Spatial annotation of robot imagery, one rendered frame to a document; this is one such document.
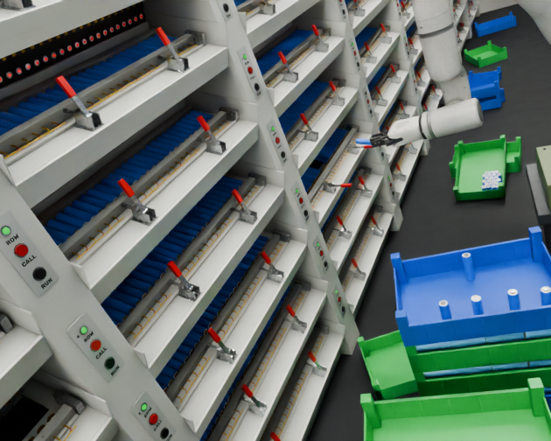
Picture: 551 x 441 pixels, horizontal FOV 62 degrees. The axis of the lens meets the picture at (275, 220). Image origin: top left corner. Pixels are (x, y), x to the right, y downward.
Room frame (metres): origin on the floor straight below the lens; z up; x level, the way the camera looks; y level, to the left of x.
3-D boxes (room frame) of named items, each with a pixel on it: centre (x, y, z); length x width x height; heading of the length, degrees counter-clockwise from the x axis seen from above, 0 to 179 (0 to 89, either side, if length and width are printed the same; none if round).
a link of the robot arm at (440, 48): (1.25, -0.62, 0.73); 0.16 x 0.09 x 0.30; 142
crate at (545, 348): (0.68, -0.31, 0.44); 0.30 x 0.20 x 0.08; 69
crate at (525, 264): (0.68, -0.31, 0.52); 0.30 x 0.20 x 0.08; 69
